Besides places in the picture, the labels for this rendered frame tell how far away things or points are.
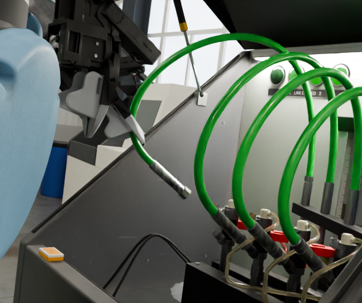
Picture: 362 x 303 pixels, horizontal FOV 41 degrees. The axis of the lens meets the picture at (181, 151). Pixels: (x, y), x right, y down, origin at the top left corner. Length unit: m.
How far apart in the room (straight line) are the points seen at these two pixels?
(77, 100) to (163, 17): 6.59
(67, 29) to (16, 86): 0.46
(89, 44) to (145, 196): 0.55
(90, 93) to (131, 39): 0.10
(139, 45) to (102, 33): 0.07
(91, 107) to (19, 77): 0.49
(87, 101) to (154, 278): 0.64
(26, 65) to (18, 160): 0.04
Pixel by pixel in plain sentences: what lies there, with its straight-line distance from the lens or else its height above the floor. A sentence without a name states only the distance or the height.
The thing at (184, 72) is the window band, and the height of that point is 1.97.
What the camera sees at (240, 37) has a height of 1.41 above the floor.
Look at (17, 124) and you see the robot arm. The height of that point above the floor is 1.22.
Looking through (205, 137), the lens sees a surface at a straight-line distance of 0.71.
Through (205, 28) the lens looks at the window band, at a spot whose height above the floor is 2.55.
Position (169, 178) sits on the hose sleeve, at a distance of 0.91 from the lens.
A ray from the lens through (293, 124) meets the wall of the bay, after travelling 1.17.
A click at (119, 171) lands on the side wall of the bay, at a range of 1.09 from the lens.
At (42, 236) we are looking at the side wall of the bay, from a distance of 1.05.
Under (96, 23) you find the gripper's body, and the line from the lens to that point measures 0.69.
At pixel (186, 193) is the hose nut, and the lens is 0.92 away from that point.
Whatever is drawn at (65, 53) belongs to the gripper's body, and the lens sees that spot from 0.65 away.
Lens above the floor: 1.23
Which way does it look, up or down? 3 degrees down
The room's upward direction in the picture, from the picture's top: 7 degrees clockwise
